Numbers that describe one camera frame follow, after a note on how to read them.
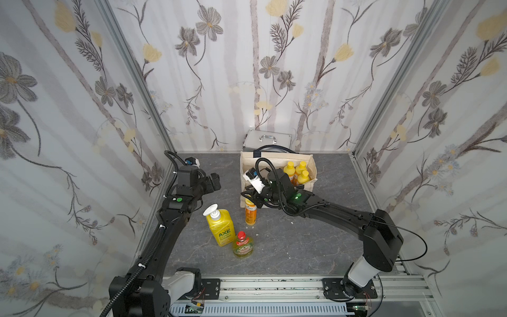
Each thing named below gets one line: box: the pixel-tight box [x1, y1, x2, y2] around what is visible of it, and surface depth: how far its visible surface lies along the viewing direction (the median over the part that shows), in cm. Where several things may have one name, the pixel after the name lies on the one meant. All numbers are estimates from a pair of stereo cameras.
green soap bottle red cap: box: [232, 230, 255, 259], surface depth 77 cm
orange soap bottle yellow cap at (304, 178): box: [297, 169, 310, 185], surface depth 84 cm
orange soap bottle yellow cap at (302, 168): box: [295, 161, 307, 176], surface depth 88 cm
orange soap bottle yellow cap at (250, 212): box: [244, 198, 257, 226], surface depth 85 cm
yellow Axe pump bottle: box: [202, 203, 236, 247], surface depth 73 cm
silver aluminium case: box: [242, 128, 292, 152], surface depth 109 cm
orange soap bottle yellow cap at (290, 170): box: [283, 161, 296, 181], surface depth 88 cm
